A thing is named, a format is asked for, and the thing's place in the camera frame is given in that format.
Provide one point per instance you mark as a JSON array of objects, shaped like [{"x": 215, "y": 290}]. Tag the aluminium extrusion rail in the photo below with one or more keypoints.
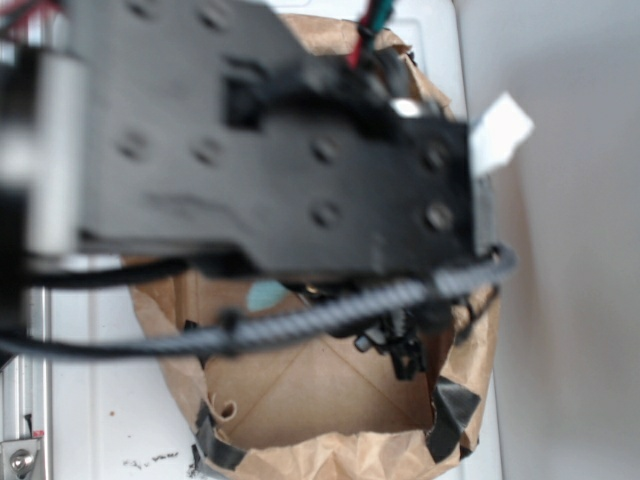
[{"x": 26, "y": 404}]

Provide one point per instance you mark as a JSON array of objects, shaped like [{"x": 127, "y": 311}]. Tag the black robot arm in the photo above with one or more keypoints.
[{"x": 206, "y": 134}]

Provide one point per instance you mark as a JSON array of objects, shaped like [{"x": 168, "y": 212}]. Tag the brown paper bag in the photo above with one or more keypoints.
[{"x": 324, "y": 410}]

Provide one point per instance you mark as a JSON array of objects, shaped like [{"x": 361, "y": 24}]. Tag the white paper tag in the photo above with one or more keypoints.
[{"x": 497, "y": 135}]

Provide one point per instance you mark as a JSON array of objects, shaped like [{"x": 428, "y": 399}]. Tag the metal corner bracket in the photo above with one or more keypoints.
[{"x": 21, "y": 460}]

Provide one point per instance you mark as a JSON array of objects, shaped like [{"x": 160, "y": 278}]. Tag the blue woven cloth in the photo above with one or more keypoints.
[{"x": 264, "y": 294}]

